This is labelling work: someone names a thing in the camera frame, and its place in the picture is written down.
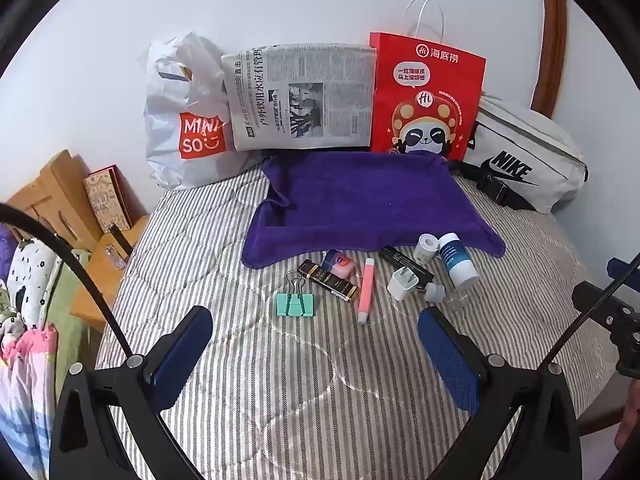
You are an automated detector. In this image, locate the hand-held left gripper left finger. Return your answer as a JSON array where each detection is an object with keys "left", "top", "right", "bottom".
[{"left": 49, "top": 305, "right": 215, "bottom": 480}]

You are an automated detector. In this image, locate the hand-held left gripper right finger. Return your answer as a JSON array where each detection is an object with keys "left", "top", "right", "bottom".
[{"left": 417, "top": 306, "right": 583, "bottom": 480}]

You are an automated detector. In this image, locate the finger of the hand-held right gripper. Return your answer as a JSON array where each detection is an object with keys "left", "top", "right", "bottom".
[
  {"left": 572, "top": 282, "right": 640, "bottom": 333},
  {"left": 607, "top": 256, "right": 640, "bottom": 281}
]

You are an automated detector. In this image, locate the small clear plastic container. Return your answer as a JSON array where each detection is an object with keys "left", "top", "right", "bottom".
[{"left": 442, "top": 287, "right": 473, "bottom": 311}]

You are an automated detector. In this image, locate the blue and white bottle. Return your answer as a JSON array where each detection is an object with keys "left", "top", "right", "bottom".
[{"left": 437, "top": 232, "right": 480, "bottom": 291}]

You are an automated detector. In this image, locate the pink pen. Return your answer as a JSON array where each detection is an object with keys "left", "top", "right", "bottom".
[{"left": 357, "top": 258, "right": 376, "bottom": 325}]

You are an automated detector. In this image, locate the white tape roll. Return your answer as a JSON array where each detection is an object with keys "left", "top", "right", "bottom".
[{"left": 414, "top": 233, "right": 441, "bottom": 267}]

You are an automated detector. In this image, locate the mint green binder clip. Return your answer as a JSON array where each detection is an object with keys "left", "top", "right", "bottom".
[{"left": 275, "top": 270, "right": 317, "bottom": 318}]

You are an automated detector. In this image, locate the pink and blue small case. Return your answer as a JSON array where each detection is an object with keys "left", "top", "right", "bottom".
[{"left": 321, "top": 250, "right": 357, "bottom": 278}]

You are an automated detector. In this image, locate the black and gold box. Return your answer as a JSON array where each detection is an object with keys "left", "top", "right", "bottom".
[{"left": 297, "top": 259, "right": 361, "bottom": 303}]

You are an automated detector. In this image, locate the person's right hand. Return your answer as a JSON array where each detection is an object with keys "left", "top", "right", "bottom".
[{"left": 619, "top": 382, "right": 640, "bottom": 461}]

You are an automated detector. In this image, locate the white charger plug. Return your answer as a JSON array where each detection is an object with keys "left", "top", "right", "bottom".
[{"left": 387, "top": 266, "right": 427, "bottom": 302}]

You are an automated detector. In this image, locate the black flat box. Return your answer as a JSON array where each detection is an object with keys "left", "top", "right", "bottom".
[{"left": 378, "top": 245, "right": 435, "bottom": 286}]

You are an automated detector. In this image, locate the small glass bottle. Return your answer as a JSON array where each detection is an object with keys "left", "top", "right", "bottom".
[{"left": 104, "top": 244, "right": 127, "bottom": 272}]

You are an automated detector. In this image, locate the green cloth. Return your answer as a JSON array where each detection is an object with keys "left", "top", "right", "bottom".
[{"left": 45, "top": 250, "right": 101, "bottom": 366}]

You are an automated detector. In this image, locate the small black stick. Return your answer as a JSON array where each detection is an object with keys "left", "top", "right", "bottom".
[{"left": 109, "top": 224, "right": 135, "bottom": 256}]

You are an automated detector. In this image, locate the striped bed quilt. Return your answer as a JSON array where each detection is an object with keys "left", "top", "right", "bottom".
[{"left": 95, "top": 160, "right": 621, "bottom": 480}]

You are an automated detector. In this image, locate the white waist bag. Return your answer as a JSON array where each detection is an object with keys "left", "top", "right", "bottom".
[{"left": 452, "top": 92, "right": 591, "bottom": 216}]

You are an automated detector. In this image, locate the pastel pink blanket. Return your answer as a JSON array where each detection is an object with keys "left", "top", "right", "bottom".
[{"left": 0, "top": 322, "right": 61, "bottom": 480}]

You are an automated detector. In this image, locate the white black dotted cloth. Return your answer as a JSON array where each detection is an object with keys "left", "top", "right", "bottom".
[{"left": 7, "top": 240, "right": 63, "bottom": 328}]

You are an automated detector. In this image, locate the patterned book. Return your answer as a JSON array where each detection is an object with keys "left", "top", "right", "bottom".
[{"left": 83, "top": 164, "right": 135, "bottom": 233}]

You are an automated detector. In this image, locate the purple towel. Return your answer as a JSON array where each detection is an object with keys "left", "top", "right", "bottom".
[{"left": 241, "top": 150, "right": 506, "bottom": 269}]

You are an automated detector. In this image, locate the white plastic shopping bag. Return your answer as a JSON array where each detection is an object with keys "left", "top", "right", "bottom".
[{"left": 142, "top": 31, "right": 266, "bottom": 191}]

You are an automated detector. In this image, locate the purple cloth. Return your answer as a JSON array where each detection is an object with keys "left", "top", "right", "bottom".
[{"left": 0, "top": 222, "right": 21, "bottom": 263}]

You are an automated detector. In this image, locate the wooden bedside table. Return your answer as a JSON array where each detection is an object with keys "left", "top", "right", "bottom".
[{"left": 0, "top": 149, "right": 151, "bottom": 333}]

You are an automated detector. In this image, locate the red paper bag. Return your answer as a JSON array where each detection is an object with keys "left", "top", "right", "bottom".
[{"left": 369, "top": 0, "right": 487, "bottom": 162}]

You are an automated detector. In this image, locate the folded newspaper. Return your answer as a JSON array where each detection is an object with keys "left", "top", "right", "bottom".
[{"left": 221, "top": 42, "right": 378, "bottom": 152}]

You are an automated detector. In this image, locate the black cable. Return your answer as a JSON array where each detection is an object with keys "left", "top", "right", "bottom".
[
  {"left": 542, "top": 255, "right": 640, "bottom": 368},
  {"left": 0, "top": 202, "right": 133, "bottom": 361}
]

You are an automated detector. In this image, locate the brown wooden frame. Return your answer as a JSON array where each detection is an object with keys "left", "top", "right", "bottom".
[{"left": 530, "top": 0, "right": 568, "bottom": 116}]

